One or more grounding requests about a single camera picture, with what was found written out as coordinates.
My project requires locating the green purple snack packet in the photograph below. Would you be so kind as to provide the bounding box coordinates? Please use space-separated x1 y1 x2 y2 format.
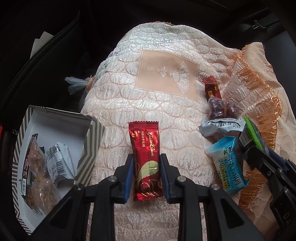
238 116 269 154

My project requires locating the blue milk candy packet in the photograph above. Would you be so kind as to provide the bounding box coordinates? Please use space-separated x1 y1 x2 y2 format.
205 136 249 195

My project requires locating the red Golden Crown snack bar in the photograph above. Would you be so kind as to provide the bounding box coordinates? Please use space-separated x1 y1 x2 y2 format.
128 121 164 201

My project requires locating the grey barcode packet in box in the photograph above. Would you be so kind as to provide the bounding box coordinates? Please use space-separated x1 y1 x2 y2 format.
46 142 75 187

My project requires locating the grey white snack packet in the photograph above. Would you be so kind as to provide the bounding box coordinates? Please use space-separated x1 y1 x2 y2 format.
199 118 246 137

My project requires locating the clear bag of nuts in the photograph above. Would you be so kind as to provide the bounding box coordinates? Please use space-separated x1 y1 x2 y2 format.
25 133 60 215

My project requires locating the striped cardboard box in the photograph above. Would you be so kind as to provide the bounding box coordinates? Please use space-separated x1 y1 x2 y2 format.
11 105 105 235

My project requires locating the dark brown snack bar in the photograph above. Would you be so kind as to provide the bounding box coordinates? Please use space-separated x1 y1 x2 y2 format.
21 133 39 197

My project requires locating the small red candy packet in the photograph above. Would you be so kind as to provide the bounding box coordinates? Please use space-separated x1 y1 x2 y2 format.
202 76 222 100

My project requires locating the grey plastic bag knot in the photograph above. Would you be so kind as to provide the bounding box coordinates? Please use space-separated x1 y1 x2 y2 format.
65 77 90 94

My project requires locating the cream embroidered cloth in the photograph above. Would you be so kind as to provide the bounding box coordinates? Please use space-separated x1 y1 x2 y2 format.
79 21 296 241

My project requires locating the black seat belt buckle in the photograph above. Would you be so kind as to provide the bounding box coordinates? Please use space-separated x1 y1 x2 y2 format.
240 14 280 34

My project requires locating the white paper sheet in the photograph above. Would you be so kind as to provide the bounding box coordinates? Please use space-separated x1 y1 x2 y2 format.
30 32 53 57

